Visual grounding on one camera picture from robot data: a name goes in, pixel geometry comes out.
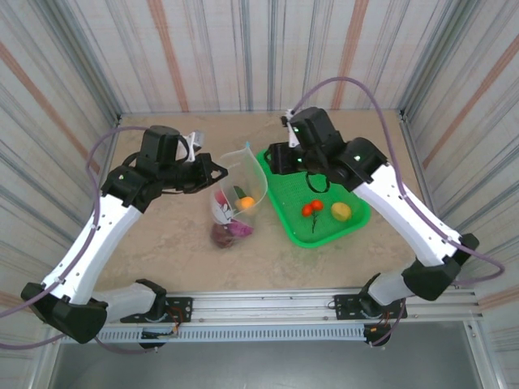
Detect clear zip-top bag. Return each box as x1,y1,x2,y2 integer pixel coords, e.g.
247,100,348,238
209,141,270,250

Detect red cherry tomatoes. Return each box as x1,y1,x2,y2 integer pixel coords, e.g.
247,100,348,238
301,199,326,236

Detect purple cabbage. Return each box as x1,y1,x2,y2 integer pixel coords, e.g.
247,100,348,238
226,218,255,239

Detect dark maroon food piece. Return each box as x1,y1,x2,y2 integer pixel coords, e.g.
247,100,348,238
211,224,238,250

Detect green plastic mesh tray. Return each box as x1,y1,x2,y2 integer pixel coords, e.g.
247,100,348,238
256,148,372,249

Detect yellow lemon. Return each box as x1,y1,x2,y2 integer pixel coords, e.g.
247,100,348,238
330,201,354,223

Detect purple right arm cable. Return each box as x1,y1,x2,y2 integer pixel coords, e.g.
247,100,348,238
290,76,506,348

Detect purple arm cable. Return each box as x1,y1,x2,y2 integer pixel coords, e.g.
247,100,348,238
290,76,506,348
0,126,163,355

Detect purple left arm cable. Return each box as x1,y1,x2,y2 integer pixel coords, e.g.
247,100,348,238
0,126,163,355

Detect aluminium mounting rail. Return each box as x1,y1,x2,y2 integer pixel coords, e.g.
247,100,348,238
42,282,484,326

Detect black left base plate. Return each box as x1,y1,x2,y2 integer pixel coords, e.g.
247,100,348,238
120,297,194,324

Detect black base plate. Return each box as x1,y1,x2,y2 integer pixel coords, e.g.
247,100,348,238
120,297,194,324
332,294,408,322

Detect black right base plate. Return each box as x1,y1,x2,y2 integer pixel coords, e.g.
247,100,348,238
332,294,408,322

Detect slotted grey cable duct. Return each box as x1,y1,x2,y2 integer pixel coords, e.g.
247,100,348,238
58,326,367,344

